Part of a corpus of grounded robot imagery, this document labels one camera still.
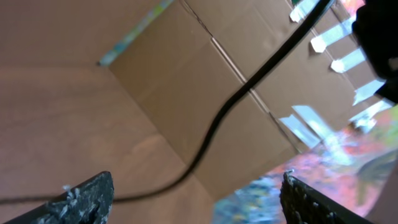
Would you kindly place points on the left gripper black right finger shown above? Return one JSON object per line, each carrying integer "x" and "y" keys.
{"x": 302, "y": 204}

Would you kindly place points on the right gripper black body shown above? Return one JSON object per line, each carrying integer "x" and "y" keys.
{"x": 375, "y": 28}

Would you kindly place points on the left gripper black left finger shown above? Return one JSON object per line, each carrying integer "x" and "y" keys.
{"x": 87, "y": 203}

